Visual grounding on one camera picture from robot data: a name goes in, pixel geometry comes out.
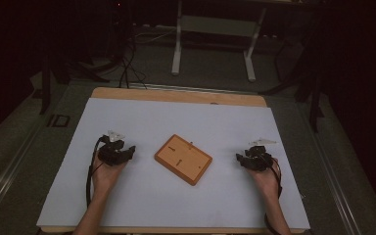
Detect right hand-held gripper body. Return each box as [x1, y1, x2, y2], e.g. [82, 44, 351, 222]
[243, 138, 278, 172]

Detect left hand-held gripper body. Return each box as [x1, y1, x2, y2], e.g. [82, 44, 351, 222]
[97, 129, 127, 167]

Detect orange wooden board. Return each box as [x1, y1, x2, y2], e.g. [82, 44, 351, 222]
[154, 133, 213, 187]

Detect person's right hand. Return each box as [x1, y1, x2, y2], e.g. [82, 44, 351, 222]
[246, 158, 282, 200]

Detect person's left hand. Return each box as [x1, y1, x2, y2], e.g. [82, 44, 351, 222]
[91, 159, 129, 197]

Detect white table mat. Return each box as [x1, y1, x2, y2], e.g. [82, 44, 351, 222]
[36, 97, 311, 230]

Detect black stand legs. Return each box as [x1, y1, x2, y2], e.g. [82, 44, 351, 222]
[259, 13, 327, 133]
[38, 48, 112, 116]

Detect white metal stand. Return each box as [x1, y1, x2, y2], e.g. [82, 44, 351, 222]
[170, 0, 268, 83]

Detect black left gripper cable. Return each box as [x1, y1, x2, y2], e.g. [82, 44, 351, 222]
[85, 136, 110, 210]

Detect metal floor rail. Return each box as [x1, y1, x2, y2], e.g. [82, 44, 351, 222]
[0, 120, 48, 226]
[298, 101, 364, 235]
[126, 82, 254, 96]

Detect black floor cables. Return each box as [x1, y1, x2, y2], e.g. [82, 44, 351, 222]
[118, 23, 178, 90]

